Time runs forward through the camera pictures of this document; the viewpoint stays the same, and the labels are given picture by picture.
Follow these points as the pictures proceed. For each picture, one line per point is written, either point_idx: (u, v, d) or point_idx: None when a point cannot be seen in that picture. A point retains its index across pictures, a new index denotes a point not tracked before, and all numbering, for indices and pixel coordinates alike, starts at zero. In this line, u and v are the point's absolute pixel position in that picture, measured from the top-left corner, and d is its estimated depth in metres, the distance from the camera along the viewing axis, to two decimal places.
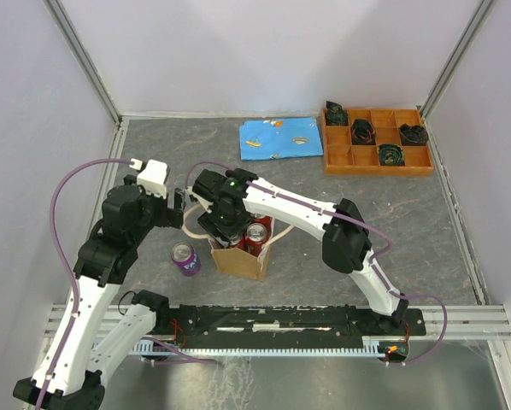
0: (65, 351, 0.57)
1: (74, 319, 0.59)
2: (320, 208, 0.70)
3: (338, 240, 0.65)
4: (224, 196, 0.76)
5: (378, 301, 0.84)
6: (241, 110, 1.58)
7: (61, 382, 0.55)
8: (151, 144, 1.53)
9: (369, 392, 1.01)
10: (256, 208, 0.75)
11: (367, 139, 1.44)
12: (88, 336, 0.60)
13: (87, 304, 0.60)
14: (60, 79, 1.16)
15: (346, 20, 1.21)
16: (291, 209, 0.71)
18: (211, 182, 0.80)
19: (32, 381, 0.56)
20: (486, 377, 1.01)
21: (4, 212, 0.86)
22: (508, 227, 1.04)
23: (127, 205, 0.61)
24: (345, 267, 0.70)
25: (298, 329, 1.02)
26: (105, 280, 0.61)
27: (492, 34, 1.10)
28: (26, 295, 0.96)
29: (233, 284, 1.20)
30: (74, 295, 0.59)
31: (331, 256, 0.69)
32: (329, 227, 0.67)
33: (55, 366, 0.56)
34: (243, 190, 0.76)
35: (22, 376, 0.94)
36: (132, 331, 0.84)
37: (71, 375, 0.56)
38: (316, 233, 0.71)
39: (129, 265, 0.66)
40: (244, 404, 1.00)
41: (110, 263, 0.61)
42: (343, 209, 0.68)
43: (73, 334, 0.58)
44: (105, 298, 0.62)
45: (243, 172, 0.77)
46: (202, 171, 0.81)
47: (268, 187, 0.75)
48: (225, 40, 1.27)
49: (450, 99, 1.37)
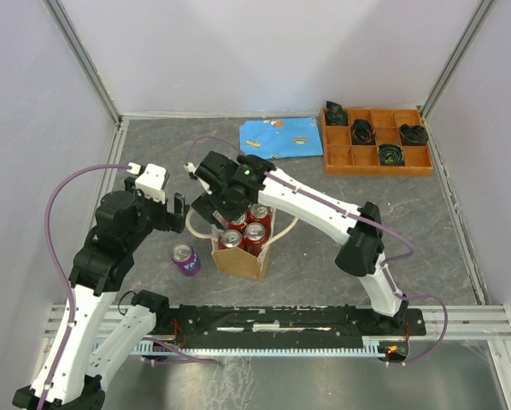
0: (63, 360, 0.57)
1: (71, 328, 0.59)
2: (344, 211, 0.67)
3: (361, 246, 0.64)
4: (236, 184, 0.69)
5: (382, 302, 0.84)
6: (241, 110, 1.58)
7: (61, 391, 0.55)
8: (151, 144, 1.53)
9: (369, 392, 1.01)
10: (273, 202, 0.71)
11: (367, 139, 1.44)
12: (85, 343, 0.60)
13: (84, 313, 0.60)
14: (60, 79, 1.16)
15: (346, 20, 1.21)
16: (314, 208, 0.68)
18: (220, 166, 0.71)
19: (32, 389, 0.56)
20: (485, 377, 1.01)
21: (4, 211, 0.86)
22: (508, 227, 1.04)
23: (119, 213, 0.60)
24: (359, 271, 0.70)
25: (298, 329, 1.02)
26: (101, 289, 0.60)
27: (492, 34, 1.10)
28: (27, 295, 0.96)
29: (233, 284, 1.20)
30: (71, 304, 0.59)
31: (350, 261, 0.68)
32: (353, 231, 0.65)
33: (54, 375, 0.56)
34: (257, 179, 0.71)
35: (22, 377, 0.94)
36: (131, 335, 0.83)
37: (70, 383, 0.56)
38: (335, 235, 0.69)
39: (125, 271, 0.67)
40: (244, 405, 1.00)
41: (105, 272, 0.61)
42: (367, 213, 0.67)
43: (71, 342, 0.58)
44: (102, 306, 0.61)
45: (259, 161, 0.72)
46: (211, 152, 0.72)
47: (289, 182, 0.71)
48: (225, 39, 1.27)
49: (450, 99, 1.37)
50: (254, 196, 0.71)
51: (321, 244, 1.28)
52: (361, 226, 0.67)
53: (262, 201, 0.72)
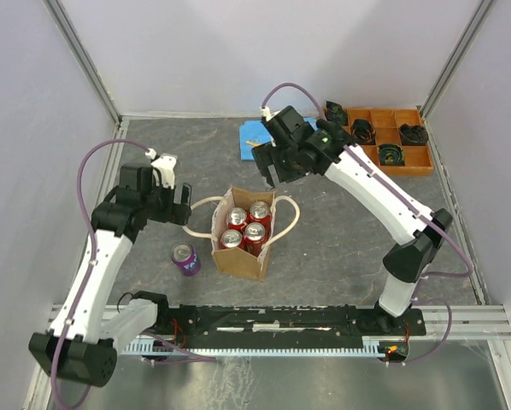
0: (84, 298, 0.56)
1: (92, 266, 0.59)
2: (417, 211, 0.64)
3: (424, 253, 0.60)
4: (308, 147, 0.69)
5: (393, 301, 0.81)
6: (241, 110, 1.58)
7: (81, 327, 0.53)
8: (151, 144, 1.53)
9: (369, 392, 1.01)
10: (343, 180, 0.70)
11: (367, 139, 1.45)
12: (105, 287, 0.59)
13: (105, 253, 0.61)
14: (60, 79, 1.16)
15: (346, 20, 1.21)
16: (385, 200, 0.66)
18: (295, 124, 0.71)
19: (49, 331, 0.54)
20: (485, 377, 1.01)
21: (3, 212, 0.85)
22: (508, 227, 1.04)
23: (143, 171, 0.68)
24: (404, 275, 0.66)
25: (298, 329, 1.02)
26: (121, 230, 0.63)
27: (492, 34, 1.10)
28: (27, 295, 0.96)
29: (233, 284, 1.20)
30: (93, 243, 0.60)
31: (402, 263, 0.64)
32: (419, 235, 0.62)
33: (75, 312, 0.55)
34: (333, 149, 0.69)
35: (22, 376, 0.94)
36: (140, 313, 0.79)
37: (91, 321, 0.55)
38: (396, 231, 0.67)
39: (139, 226, 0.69)
40: (244, 405, 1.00)
41: (126, 217, 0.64)
42: (440, 222, 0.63)
43: (92, 281, 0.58)
44: (121, 249, 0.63)
45: (339, 131, 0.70)
46: (290, 108, 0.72)
47: (367, 163, 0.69)
48: (225, 39, 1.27)
49: (450, 98, 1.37)
50: (324, 166, 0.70)
51: (321, 245, 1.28)
52: (428, 232, 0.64)
53: (331, 174, 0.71)
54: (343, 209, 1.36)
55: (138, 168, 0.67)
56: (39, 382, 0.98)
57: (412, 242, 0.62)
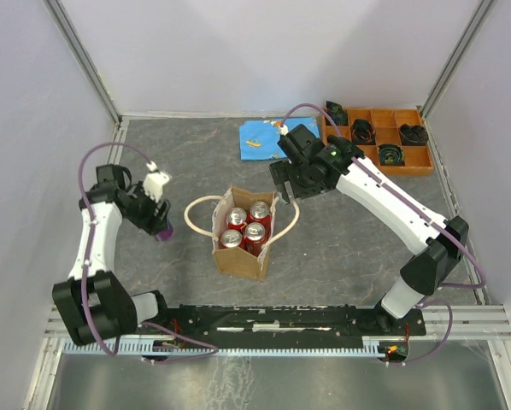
0: (94, 245, 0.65)
1: (95, 225, 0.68)
2: (429, 219, 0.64)
3: (439, 259, 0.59)
4: (319, 163, 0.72)
5: (398, 303, 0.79)
6: (241, 110, 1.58)
7: (100, 263, 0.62)
8: (151, 144, 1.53)
9: (370, 392, 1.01)
10: (352, 190, 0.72)
11: (367, 139, 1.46)
12: (108, 240, 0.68)
13: (102, 215, 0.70)
14: (59, 79, 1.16)
15: (346, 20, 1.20)
16: (395, 207, 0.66)
18: (306, 141, 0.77)
19: (69, 278, 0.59)
20: (486, 377, 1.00)
21: (2, 213, 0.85)
22: (508, 225, 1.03)
23: (116, 167, 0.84)
24: (422, 287, 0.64)
25: (298, 329, 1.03)
26: (111, 199, 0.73)
27: (491, 34, 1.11)
28: (28, 295, 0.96)
29: (233, 284, 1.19)
30: (91, 209, 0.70)
31: (419, 275, 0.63)
32: (434, 242, 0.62)
33: (91, 254, 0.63)
34: (342, 162, 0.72)
35: (21, 377, 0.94)
36: (140, 301, 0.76)
37: (106, 260, 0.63)
38: (410, 241, 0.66)
39: (127, 207, 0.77)
40: (244, 405, 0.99)
41: (108, 190, 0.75)
42: (453, 228, 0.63)
43: (96, 234, 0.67)
44: (114, 216, 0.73)
45: (348, 145, 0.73)
46: (299, 127, 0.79)
47: (374, 173, 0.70)
48: (225, 38, 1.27)
49: (449, 99, 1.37)
50: (334, 178, 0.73)
51: (321, 244, 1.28)
52: (443, 242, 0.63)
53: (342, 188, 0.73)
54: (343, 209, 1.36)
55: (110, 165, 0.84)
56: (39, 382, 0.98)
57: (425, 248, 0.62)
